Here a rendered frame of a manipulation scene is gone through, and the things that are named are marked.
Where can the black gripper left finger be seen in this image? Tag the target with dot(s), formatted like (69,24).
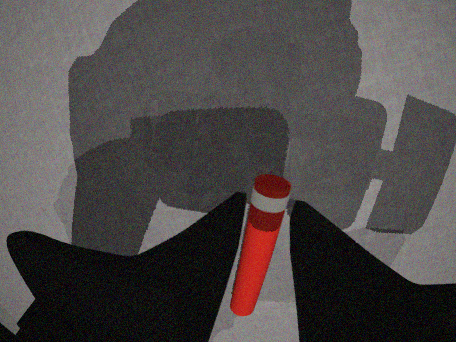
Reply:
(171,293)

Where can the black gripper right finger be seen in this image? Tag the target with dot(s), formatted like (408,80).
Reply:
(344,294)

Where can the red peg with white band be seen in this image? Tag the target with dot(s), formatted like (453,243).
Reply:
(269,199)

